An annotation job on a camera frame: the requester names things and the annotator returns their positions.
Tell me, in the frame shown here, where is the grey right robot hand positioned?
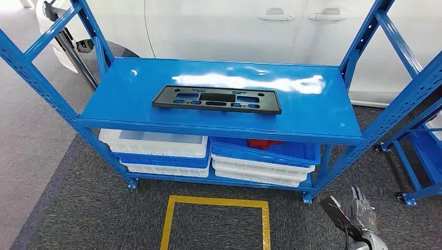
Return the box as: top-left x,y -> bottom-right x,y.
319,186 -> 379,242

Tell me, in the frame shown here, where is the black plastic frame part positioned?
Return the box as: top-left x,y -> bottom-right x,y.
152,85 -> 283,115

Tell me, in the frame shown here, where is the blue steel shelf rack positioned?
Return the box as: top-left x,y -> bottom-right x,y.
0,0 -> 442,205
374,98 -> 442,207

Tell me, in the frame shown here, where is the large white plastic bin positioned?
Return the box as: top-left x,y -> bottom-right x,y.
424,111 -> 442,142

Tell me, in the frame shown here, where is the red cloth item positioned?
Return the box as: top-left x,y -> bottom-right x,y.
247,139 -> 285,151

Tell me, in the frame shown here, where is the white car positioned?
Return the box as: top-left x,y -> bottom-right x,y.
19,0 -> 442,108

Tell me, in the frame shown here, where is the white car door handle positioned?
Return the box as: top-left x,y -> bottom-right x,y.
308,7 -> 349,21
257,7 -> 296,21

